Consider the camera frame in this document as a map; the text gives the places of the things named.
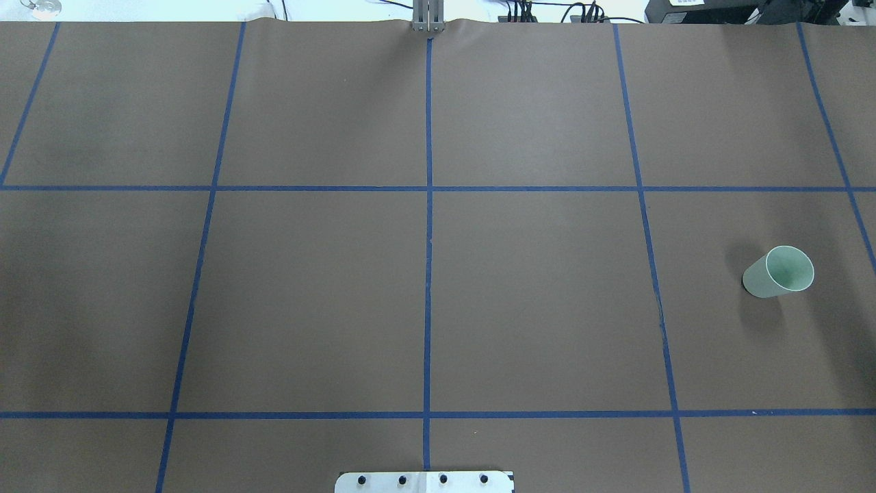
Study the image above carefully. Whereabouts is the green cup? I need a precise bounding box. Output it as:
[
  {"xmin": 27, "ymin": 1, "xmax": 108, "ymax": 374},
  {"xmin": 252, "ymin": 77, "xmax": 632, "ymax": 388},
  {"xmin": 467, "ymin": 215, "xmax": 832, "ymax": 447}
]
[{"xmin": 742, "ymin": 244, "xmax": 814, "ymax": 299}]

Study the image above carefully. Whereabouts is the aluminium frame post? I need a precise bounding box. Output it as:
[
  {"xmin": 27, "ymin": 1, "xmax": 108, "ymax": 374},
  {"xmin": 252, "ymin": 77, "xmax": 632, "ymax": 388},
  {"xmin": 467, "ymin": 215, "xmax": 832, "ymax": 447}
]
[{"xmin": 412, "ymin": 0, "xmax": 446, "ymax": 34}]

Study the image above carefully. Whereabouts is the clear tape roll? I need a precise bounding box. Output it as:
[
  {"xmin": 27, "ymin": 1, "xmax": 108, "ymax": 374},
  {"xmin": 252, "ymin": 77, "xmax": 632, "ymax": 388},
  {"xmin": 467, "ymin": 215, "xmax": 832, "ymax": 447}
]
[{"xmin": 19, "ymin": 0, "xmax": 63, "ymax": 21}]

